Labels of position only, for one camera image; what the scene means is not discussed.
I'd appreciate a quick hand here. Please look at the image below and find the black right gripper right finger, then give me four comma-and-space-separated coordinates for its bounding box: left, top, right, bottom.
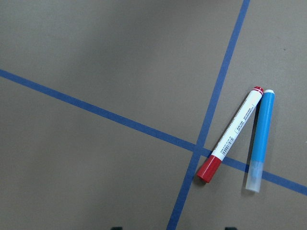
225, 227, 237, 230

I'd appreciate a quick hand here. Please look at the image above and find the blue highlighter pen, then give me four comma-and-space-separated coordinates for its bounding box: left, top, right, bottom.
245, 90, 275, 193

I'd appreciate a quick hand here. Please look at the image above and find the red white marker pen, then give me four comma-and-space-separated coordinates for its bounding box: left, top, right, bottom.
197, 86, 264, 183

